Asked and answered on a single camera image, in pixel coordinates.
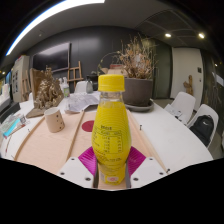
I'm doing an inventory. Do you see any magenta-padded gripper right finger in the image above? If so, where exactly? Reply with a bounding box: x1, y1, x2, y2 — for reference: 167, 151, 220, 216
125, 145, 169, 190

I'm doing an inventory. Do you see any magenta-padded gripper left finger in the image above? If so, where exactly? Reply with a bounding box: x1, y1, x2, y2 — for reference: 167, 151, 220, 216
57, 145, 100, 190

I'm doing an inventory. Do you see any yellow drink bottle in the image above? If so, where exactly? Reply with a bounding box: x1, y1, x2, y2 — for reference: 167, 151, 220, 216
91, 73, 133, 186

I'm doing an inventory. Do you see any light wooden tray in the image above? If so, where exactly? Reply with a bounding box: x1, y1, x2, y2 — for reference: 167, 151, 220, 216
13, 109, 168, 176

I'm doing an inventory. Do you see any flat round red coaster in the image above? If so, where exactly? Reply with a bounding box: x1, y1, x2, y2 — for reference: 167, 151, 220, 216
81, 120, 96, 133

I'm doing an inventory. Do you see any beige paper cup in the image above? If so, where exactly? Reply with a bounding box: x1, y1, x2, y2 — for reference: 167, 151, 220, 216
43, 106, 66, 134

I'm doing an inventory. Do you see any grey plant saucer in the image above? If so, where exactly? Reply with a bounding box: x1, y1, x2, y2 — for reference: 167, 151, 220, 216
124, 99, 155, 113

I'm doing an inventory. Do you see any black backpack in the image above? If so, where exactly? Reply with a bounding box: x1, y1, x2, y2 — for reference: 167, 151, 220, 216
189, 114, 215, 148

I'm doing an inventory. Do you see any clear bag of papers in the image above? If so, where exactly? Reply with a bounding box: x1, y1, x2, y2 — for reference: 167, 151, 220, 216
66, 92, 100, 113

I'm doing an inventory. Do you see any white chair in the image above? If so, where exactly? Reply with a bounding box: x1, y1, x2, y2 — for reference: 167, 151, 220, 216
186, 103, 220, 149
74, 80, 88, 94
165, 91, 197, 125

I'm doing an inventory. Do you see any colourful booklet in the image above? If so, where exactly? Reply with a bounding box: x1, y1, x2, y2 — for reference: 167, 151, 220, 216
0, 113, 28, 138

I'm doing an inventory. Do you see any dried plant in grey pot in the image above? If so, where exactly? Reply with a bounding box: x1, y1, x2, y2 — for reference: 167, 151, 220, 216
99, 34, 158, 108

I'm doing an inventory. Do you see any golden figure sculpture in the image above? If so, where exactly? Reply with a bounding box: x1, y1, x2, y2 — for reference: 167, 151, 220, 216
25, 66, 65, 119

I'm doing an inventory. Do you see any green-labelled white bottle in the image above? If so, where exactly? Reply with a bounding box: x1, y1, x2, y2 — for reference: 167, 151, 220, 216
62, 77, 71, 98

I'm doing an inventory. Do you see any black box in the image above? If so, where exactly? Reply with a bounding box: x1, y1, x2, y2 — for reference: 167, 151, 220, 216
0, 99, 21, 123

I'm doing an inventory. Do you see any wooden figure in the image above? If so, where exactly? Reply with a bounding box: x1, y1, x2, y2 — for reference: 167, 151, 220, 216
183, 74, 194, 96

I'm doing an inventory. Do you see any wooden easel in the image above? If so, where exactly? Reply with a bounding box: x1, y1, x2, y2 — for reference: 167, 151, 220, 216
67, 60, 84, 88

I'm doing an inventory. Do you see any brown cardboard box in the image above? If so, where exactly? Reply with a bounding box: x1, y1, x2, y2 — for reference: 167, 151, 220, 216
106, 64, 126, 78

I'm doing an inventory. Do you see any white cabinet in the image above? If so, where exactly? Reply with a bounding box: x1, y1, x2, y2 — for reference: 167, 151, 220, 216
11, 54, 31, 103

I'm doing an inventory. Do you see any long ceiling light strip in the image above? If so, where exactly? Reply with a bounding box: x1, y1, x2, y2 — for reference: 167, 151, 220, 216
5, 0, 106, 56

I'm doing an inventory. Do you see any black wall screen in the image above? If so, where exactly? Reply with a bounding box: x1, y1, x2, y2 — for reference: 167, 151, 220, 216
32, 42, 72, 72

